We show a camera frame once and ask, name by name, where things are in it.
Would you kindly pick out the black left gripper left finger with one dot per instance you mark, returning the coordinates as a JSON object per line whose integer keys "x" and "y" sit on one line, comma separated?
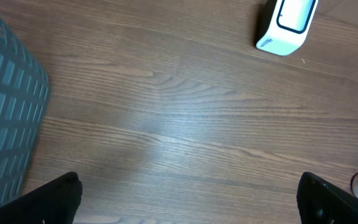
{"x": 55, "y": 202}

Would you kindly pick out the grey plastic mesh basket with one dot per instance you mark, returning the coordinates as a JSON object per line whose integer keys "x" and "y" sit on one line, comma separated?
{"x": 24, "y": 96}

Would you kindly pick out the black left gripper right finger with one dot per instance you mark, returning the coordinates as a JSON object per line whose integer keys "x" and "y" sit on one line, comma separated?
{"x": 320, "y": 202}

